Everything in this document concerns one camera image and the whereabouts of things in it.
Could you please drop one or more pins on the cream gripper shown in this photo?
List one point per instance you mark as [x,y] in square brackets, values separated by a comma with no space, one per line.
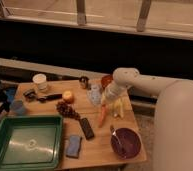
[118,106]

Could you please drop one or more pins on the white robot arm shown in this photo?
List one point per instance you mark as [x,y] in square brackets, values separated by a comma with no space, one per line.
[173,118]

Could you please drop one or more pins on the clear plastic container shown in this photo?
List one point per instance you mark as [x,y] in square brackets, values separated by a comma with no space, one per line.
[94,94]

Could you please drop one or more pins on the orange red bowl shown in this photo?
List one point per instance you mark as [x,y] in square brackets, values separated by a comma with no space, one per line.
[106,80]

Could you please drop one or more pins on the metal spoon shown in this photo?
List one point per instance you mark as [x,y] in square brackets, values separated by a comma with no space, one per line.
[113,131]

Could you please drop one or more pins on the small metal cup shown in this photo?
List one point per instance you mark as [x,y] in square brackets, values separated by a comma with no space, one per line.
[84,82]

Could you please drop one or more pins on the black remote control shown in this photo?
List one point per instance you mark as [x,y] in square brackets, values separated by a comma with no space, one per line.
[86,128]

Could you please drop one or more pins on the purple bowl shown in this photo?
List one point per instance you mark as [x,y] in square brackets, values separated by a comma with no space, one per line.
[130,142]

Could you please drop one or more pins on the yellow apple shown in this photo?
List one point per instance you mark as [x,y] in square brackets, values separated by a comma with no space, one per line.
[68,96]

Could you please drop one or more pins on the dark grape bunch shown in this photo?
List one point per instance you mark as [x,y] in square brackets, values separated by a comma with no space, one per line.
[67,111]

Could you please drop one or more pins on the blue sponge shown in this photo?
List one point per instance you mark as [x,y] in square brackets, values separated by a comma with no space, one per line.
[74,146]

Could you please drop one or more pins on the blue plastic cup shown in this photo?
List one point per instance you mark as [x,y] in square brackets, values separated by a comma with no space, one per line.
[17,106]

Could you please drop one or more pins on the green plastic tray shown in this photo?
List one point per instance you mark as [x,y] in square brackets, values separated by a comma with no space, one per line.
[30,143]

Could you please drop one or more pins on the black handled tool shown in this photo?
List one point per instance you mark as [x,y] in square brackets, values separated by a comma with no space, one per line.
[30,95]

